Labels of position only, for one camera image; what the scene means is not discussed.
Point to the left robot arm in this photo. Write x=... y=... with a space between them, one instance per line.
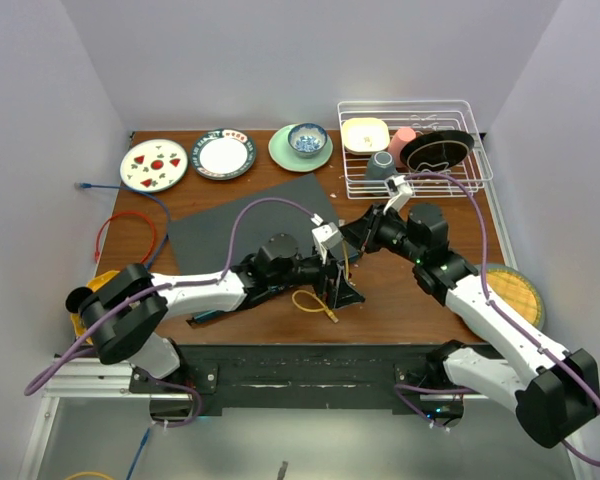
x=125 y=312

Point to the grey plate with yellow mat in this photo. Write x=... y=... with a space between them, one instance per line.
x=518 y=292

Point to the aluminium frame rail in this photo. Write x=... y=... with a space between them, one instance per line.
x=88 y=424

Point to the blue white patterned bowl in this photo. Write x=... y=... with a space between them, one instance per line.
x=307 y=139

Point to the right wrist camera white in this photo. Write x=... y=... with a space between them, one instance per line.
x=400 y=191

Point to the grey mug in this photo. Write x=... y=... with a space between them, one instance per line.
x=380 y=166

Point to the cream square plate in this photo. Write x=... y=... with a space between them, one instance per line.
x=365 y=135

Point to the black cup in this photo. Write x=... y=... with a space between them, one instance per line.
x=76 y=297

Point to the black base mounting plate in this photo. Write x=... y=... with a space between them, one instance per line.
x=319 y=376

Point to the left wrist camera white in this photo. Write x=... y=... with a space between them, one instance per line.
x=325 y=237

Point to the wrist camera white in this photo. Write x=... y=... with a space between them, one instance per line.
x=325 y=237
x=400 y=191

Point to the yellow scalloped plate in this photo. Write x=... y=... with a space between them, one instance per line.
x=94 y=284

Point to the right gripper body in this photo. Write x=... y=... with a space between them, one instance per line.
x=386 y=232

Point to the black round plate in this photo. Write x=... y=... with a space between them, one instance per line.
x=437 y=151

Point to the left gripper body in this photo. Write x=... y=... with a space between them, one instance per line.
x=313 y=273

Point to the black network switch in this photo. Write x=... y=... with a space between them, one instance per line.
x=220 y=237

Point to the white plate dark green rim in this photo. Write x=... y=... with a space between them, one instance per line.
x=223 y=154

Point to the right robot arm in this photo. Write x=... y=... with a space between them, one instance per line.
x=552 y=392

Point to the light green plate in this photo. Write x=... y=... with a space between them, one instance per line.
x=284 y=156

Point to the white strawberry pattern plate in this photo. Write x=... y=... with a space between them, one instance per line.
x=153 y=166

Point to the pink cup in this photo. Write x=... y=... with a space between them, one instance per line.
x=399 y=140

